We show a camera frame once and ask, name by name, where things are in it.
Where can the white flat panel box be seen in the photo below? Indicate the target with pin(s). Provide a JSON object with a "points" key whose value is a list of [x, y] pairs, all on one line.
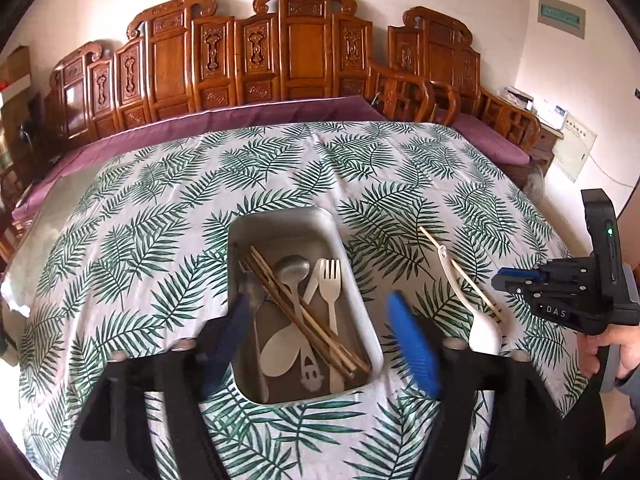
{"points": [[575, 147]]}

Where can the cardboard box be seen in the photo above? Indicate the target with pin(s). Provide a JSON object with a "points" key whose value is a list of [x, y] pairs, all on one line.
{"points": [[15, 67]]}

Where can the wooden side table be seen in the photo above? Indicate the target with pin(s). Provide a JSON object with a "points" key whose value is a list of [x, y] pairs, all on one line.
{"points": [[545, 152]]}

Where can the cream fork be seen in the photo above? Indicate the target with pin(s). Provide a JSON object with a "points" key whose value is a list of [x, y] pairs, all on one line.
{"points": [[331, 285]]}

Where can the leaf print tablecloth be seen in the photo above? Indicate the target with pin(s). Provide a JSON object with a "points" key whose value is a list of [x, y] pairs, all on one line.
{"points": [[150, 210]]}

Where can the white boxes on side table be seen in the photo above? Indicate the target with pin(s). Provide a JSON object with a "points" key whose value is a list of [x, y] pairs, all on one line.
{"points": [[535, 105]]}

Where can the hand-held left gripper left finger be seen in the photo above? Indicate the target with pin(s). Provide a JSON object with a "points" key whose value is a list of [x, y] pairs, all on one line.
{"points": [[225, 347]]}

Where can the cream chopstick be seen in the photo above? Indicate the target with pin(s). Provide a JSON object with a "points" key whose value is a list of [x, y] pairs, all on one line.
{"points": [[430, 238]]}

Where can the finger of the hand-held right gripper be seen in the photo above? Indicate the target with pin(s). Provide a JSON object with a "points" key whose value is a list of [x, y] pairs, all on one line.
{"points": [[520, 274], [515, 290]]}

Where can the purple armchair cushion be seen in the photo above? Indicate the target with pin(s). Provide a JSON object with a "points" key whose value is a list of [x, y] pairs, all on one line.
{"points": [[490, 140]]}

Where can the wooden shelf unit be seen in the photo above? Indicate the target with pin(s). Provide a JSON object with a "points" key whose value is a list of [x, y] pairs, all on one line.
{"points": [[17, 150]]}

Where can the large white spoon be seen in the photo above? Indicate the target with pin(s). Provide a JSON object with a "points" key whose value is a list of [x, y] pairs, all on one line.
{"points": [[482, 332]]}

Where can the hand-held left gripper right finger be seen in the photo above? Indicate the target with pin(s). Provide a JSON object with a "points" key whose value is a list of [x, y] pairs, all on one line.
{"points": [[412, 342]]}

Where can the brown wooden chopstick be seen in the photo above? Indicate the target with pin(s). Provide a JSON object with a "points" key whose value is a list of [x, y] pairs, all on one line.
{"points": [[310, 307], [310, 328], [310, 314], [310, 321]]}

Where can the person's right hand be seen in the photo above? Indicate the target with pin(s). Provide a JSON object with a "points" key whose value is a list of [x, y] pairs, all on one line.
{"points": [[625, 345]]}

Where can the grey utensil container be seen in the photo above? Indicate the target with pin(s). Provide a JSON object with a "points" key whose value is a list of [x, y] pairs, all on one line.
{"points": [[290, 230]]}

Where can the long purple bench cushion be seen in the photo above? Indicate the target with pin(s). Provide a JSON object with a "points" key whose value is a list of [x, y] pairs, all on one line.
{"points": [[150, 135]]}

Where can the carved wooden armchair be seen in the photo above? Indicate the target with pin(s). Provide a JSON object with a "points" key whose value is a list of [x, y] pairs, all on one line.
{"points": [[440, 60]]}

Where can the plain metal spoon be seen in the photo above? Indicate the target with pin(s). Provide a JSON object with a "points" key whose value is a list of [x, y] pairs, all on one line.
{"points": [[252, 285]]}

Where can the small white spoon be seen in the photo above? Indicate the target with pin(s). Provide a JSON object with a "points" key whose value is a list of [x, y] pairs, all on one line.
{"points": [[280, 350]]}

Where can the carved wooden bench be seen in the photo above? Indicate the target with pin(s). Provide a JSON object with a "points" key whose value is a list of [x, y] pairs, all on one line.
{"points": [[300, 50]]}

